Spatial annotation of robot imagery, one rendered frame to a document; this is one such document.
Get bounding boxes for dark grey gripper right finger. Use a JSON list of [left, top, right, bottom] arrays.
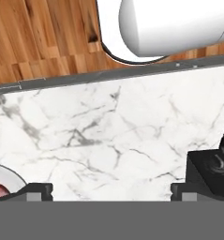
[[171, 182, 224, 202]]

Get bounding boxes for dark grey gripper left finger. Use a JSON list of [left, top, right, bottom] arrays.
[[0, 182, 54, 202]]

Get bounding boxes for white round plate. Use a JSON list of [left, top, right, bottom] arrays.
[[0, 161, 29, 201]]

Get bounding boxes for white rounded cylinder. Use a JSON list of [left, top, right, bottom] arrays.
[[118, 0, 224, 58]]

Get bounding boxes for white disc with black rim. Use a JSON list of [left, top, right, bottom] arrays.
[[95, 0, 172, 66]]

